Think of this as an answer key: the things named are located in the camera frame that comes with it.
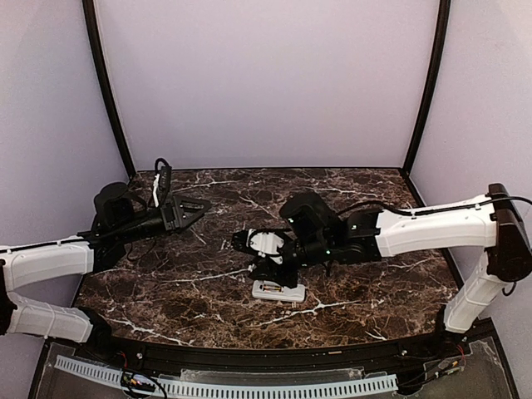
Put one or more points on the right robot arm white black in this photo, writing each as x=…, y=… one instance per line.
x=371, y=230

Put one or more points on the left black frame post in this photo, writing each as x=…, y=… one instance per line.
x=102, y=75

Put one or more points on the gold black AA battery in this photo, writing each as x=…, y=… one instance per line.
x=271, y=288

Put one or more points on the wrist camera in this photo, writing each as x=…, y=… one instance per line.
x=162, y=182
x=259, y=242

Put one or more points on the right black frame post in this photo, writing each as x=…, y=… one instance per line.
x=439, y=39

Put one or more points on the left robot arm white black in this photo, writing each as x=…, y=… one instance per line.
x=122, y=218

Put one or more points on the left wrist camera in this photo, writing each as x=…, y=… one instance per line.
x=162, y=182

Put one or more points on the black frame post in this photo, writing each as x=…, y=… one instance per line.
x=102, y=75
x=439, y=39

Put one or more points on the black front rail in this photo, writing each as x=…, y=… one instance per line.
x=400, y=355

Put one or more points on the white remote control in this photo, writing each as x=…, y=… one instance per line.
x=290, y=295

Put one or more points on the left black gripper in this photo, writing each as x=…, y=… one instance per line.
x=168, y=216

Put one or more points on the white slotted cable duct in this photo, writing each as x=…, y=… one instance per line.
x=175, y=387

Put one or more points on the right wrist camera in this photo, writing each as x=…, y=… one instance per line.
x=259, y=242

